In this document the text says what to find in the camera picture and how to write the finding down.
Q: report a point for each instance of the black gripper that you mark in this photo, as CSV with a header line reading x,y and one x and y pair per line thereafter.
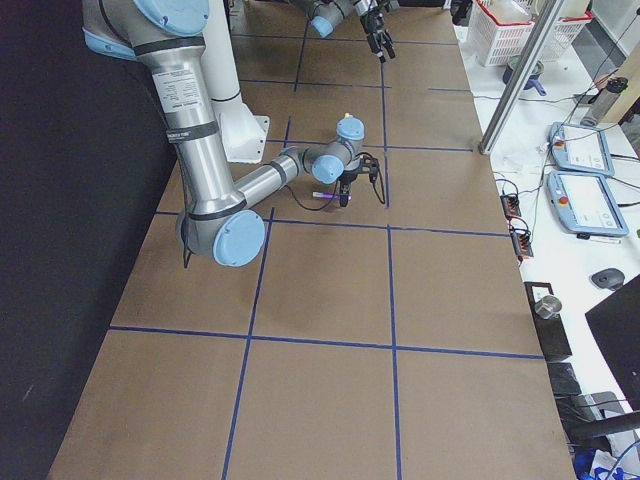
x,y
348,177
372,24

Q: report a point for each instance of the purple marker pen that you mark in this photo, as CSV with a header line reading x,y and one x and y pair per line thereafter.
x,y
325,195

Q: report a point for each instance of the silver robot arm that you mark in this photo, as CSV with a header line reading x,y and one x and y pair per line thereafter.
x,y
186,47
326,16

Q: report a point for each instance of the white mounting pillar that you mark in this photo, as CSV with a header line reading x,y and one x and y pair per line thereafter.
x,y
243,134

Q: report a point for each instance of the white red plastic basket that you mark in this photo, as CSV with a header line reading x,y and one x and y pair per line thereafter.
x,y
498,30

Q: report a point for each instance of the blue saucepan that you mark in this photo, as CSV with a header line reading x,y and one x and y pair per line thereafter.
x,y
533,82

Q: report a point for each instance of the far orange usb hub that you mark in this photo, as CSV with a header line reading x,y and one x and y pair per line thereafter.
x,y
511,205

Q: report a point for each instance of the orange usb hub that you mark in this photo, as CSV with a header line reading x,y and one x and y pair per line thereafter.
x,y
521,242
511,205

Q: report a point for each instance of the near orange usb hub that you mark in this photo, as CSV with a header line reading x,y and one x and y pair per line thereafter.
x,y
521,242

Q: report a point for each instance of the dark water bottle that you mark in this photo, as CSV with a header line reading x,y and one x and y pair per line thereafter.
x,y
604,101

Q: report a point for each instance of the far blue teach pendant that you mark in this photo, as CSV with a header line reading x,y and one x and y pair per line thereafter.
x,y
580,148

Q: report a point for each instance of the blue teach pendant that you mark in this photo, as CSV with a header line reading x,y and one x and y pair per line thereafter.
x,y
580,148
585,204

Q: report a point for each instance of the small steel cup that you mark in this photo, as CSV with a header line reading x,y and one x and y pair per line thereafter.
x,y
547,307

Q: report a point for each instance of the near blue teach pendant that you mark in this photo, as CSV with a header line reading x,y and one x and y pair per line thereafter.
x,y
585,204

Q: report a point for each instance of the black box under cup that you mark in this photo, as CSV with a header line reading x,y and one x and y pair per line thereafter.
x,y
551,333

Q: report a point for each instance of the black computer mouse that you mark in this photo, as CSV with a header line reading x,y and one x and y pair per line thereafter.
x,y
610,278

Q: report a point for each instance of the black monitor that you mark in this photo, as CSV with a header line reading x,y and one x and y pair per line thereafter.
x,y
614,324

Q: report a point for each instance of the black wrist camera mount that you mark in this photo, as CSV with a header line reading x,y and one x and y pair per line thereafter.
x,y
368,165

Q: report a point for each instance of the aluminium frame post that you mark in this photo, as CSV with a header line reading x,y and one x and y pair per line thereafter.
x,y
542,29

